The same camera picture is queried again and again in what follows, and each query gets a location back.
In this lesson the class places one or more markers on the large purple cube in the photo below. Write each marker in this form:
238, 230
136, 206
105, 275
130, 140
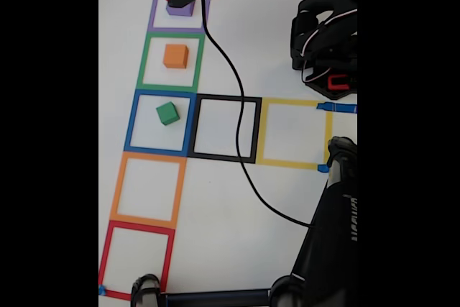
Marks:
181, 11

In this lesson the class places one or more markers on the orange cube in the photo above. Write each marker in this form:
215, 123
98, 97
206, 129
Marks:
175, 56

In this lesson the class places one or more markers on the green cube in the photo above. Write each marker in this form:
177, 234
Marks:
167, 113

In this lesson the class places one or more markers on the red base clamp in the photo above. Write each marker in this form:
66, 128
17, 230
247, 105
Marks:
330, 82

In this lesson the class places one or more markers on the purple square frame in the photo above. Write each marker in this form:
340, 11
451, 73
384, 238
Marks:
154, 12

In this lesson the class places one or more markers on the green square frame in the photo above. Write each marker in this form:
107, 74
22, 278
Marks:
142, 66

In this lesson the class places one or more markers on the black square frame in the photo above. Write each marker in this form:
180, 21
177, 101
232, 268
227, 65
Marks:
192, 127

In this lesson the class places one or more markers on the blue square frame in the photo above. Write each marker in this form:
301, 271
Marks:
130, 127

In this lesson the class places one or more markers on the yellow square frame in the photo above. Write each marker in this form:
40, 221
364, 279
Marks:
262, 134

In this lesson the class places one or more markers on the orange square frame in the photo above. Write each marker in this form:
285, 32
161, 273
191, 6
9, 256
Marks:
116, 192

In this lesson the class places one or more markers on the black camera tripod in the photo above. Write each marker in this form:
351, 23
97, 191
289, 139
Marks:
330, 235

